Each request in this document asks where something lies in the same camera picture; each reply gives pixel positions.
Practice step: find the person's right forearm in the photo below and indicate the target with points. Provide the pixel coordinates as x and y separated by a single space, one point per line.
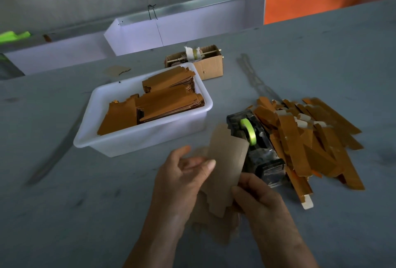
288 258

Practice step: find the small cardboard box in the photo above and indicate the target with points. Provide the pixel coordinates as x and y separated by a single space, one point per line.
212 67

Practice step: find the person's left hand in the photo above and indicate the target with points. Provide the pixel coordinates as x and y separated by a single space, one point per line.
176 190

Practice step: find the long white tray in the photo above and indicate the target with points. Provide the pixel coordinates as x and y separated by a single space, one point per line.
210 20
55 54

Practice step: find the green tape roll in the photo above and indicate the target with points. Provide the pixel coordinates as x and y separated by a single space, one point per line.
247 130

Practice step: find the pile of gold boxes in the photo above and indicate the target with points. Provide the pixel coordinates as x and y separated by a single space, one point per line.
309 141

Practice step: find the black tape dispenser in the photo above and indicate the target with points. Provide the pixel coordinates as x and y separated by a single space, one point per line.
266 166

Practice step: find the pile of beige blanks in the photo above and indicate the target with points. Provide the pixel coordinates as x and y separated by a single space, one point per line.
216 227

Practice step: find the white plastic bin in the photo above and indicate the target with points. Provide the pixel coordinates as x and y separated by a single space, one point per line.
139 140

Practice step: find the small brown object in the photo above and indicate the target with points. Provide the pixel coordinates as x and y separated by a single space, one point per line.
47 38

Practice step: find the person's left forearm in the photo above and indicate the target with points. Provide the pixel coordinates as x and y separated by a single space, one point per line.
154 249

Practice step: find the gold cartons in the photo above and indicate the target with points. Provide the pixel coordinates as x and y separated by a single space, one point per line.
170 98

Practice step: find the person's right hand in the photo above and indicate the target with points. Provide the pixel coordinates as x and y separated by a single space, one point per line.
266 215

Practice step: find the gold carton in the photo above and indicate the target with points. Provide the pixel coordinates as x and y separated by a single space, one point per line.
227 153

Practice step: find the neon green object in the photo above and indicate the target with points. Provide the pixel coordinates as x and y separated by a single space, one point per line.
12 36

